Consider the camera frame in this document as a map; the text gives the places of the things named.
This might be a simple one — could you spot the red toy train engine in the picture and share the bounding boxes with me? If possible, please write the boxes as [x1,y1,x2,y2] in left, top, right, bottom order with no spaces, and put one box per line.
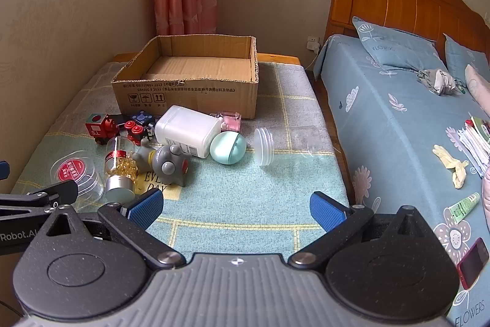
[85,113,120,146]

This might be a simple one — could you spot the cream rubber gloves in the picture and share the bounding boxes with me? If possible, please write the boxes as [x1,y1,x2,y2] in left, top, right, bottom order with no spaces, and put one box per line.
[432,144,469,190]

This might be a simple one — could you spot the white plastic container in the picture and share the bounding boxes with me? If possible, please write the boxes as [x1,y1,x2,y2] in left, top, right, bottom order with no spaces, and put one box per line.
[154,105,223,158]

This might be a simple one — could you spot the green tube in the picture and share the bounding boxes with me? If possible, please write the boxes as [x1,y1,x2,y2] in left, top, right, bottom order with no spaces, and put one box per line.
[449,193,481,224]

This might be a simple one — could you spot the grey toy figure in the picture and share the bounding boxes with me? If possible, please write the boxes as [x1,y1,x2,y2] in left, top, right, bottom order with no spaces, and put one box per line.
[132,137,192,190]

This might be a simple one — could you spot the pink quilt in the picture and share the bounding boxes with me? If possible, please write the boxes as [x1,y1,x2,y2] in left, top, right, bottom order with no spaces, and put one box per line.
[464,64,490,226]

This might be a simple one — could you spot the pink liquid keychain bottle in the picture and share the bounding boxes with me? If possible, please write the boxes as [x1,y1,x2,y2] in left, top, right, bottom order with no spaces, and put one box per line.
[216,112,243,132]

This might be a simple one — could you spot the wooden bench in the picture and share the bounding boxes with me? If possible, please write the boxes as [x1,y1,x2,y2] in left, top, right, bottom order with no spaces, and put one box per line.
[114,52,307,69]

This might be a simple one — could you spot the blue floral bedsheet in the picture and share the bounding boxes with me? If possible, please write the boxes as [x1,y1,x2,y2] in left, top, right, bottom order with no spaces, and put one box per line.
[313,34,490,327]

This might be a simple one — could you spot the black toy train car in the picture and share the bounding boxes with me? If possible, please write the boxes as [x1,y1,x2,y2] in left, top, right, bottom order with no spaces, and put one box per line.
[122,112,156,146]

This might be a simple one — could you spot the blue floral pillow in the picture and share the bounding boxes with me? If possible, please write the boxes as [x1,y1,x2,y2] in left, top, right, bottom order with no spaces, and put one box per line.
[443,33,490,86]
[352,16,448,73]

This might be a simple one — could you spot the checkered blanket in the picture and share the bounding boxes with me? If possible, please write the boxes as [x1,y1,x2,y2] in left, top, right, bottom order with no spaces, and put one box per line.
[9,61,351,262]

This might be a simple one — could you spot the clear round red-label container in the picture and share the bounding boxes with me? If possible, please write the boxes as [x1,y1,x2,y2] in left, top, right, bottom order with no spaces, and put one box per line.
[50,154,106,202]

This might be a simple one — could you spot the grey cloth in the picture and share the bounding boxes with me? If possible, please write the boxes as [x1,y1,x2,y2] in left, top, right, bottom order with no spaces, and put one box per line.
[416,68,458,97]

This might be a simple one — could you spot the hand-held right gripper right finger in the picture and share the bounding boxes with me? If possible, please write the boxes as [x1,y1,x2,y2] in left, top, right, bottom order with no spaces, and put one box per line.
[288,191,437,268]

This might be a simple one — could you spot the cardboard box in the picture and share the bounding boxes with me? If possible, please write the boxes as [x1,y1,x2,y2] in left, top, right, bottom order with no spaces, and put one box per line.
[111,35,260,120]

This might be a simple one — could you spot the red phone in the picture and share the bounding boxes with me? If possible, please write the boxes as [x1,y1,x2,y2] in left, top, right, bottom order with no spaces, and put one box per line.
[456,237,490,290]

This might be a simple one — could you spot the mint green egg-shaped case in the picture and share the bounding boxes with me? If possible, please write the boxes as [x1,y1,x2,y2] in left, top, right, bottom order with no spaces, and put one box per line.
[209,131,247,164]

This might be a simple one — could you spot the clear plastic jar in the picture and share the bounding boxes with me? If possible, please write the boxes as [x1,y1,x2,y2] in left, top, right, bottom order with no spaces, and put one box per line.
[253,126,320,167]

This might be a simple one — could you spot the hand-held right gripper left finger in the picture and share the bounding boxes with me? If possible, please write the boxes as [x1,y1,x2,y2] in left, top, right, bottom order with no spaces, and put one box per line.
[36,191,187,271]

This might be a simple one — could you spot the yellow capsule bottle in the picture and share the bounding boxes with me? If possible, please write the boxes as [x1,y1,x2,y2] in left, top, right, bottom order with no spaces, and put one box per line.
[104,136,139,200]

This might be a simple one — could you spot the stack of papers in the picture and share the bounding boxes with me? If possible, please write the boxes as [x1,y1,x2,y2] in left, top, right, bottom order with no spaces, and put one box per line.
[446,116,490,178]

